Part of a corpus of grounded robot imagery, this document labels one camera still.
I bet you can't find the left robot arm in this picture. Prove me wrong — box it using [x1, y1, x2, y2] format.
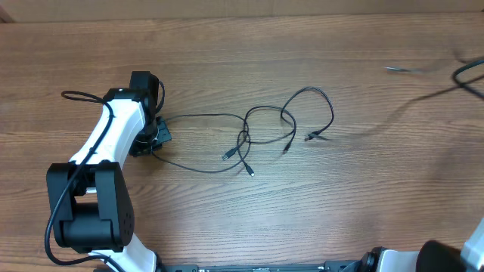
[44, 71, 171, 271]

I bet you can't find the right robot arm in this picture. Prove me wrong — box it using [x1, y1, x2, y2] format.
[342, 222, 483, 272]

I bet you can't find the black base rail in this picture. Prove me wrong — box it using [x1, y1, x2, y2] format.
[155, 260, 361, 272]

